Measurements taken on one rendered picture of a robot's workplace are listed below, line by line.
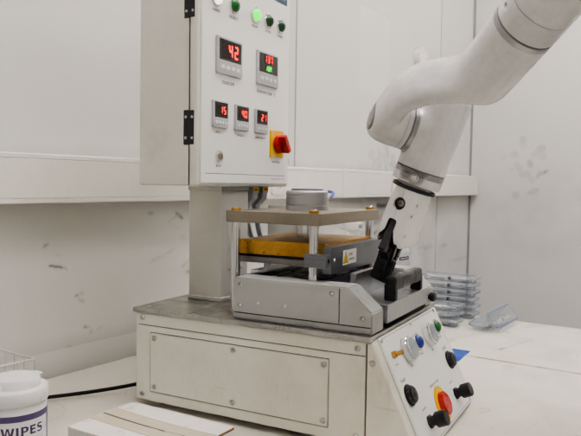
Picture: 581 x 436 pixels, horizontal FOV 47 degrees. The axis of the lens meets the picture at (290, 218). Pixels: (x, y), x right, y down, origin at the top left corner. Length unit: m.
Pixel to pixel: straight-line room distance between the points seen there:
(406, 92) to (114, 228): 0.81
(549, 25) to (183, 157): 0.62
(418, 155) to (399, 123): 0.07
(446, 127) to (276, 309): 0.40
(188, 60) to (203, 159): 0.17
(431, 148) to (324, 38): 1.27
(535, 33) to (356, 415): 0.60
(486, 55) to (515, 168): 2.58
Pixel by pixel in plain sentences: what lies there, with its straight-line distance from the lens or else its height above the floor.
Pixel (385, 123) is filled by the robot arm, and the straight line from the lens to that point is 1.07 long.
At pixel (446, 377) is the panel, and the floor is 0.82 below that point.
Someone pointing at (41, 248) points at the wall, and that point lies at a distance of 1.46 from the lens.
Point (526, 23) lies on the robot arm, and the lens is 0.93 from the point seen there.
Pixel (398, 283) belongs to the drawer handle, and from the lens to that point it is 1.10.
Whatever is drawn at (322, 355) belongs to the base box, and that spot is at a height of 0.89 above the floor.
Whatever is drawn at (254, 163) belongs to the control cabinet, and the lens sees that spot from 1.31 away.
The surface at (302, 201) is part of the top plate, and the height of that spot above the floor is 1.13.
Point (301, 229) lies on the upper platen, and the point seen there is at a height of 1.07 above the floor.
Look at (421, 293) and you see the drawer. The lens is 1.23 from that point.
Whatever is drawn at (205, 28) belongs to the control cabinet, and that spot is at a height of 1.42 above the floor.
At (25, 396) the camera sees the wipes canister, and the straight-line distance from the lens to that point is 0.93.
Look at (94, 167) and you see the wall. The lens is 1.47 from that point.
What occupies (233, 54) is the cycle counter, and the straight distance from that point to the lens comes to 1.25.
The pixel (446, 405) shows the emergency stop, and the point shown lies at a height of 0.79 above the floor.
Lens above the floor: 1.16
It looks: 3 degrees down
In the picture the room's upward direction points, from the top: 1 degrees clockwise
